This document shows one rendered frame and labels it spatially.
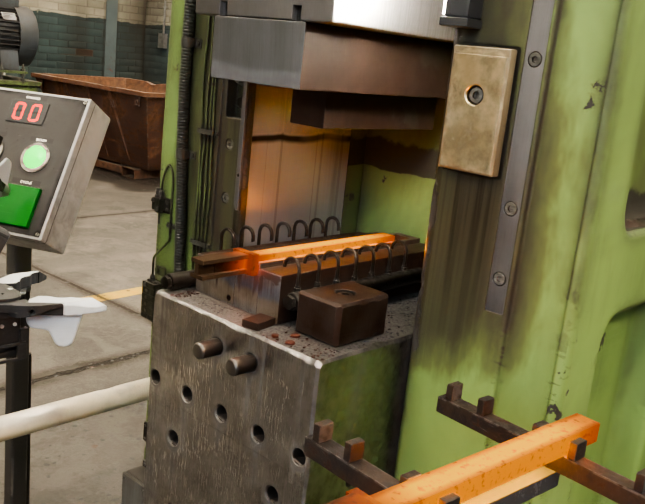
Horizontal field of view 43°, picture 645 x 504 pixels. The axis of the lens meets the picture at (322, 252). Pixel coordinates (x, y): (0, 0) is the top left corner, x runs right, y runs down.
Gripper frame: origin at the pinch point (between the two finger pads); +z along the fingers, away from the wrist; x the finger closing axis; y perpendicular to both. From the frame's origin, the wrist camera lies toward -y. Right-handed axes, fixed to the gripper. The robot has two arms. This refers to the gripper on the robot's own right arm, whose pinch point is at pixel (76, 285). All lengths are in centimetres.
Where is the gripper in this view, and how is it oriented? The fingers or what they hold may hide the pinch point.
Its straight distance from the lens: 110.1
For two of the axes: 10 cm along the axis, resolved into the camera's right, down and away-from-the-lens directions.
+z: 6.8, -1.0, 7.3
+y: -1.0, 9.7, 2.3
